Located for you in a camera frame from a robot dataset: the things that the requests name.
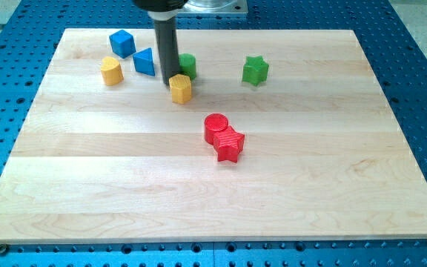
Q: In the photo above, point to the black robot arm end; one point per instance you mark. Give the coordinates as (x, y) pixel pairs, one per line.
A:
(161, 10)

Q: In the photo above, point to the yellow heart block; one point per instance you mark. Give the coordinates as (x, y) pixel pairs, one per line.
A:
(111, 71)

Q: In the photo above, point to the red cylinder block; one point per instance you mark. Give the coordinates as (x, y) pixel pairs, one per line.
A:
(214, 123)

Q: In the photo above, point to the red star block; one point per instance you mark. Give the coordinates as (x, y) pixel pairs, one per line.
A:
(228, 144)

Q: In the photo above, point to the yellow hexagon block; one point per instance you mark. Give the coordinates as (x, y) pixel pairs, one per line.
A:
(181, 89)

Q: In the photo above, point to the green star block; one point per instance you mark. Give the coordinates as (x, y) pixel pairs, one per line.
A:
(255, 70)

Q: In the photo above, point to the green cylinder block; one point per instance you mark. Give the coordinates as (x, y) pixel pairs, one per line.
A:
(187, 63)

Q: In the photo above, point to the blue triangle block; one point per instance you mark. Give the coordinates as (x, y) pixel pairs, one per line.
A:
(143, 62)

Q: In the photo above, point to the light wooden board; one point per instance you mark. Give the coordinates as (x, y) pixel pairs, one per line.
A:
(324, 157)

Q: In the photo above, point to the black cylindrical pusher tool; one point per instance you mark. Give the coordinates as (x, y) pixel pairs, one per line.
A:
(167, 46)

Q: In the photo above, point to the blue cube block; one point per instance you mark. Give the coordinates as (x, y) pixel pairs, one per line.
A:
(122, 43)

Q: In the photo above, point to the blue perforated metal table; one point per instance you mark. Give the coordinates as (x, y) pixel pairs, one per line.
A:
(29, 40)

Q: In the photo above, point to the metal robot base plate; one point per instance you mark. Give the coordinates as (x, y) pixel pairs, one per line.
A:
(211, 7)

